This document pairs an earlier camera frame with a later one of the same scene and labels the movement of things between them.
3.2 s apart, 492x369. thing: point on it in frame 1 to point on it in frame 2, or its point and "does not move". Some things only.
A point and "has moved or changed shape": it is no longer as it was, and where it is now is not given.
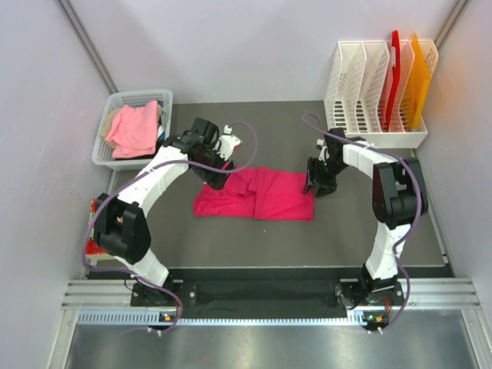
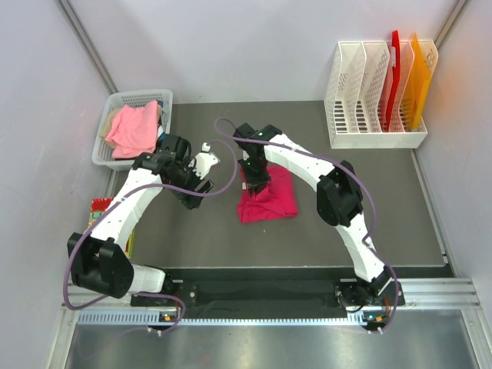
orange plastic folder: (420, 84) does not move
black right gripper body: (324, 173) to (255, 173)
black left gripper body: (211, 177) to (186, 177)
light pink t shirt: (134, 131) does not move
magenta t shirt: (257, 193) has moved or changed shape
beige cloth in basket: (110, 115) does not move
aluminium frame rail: (426, 293) does not move
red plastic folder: (396, 60) does not move
